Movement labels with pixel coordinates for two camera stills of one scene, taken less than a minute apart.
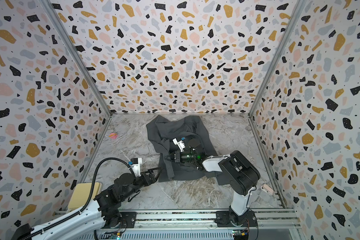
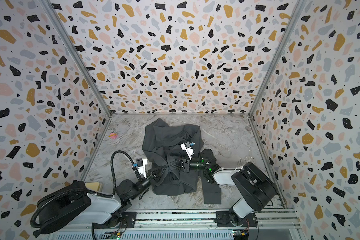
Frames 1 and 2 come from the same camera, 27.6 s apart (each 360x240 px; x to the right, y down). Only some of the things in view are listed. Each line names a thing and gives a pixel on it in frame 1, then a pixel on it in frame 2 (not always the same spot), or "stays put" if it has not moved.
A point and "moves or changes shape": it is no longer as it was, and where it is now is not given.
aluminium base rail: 268,223 stays put
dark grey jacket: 162,131 moves or changes shape
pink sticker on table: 113,135 stays put
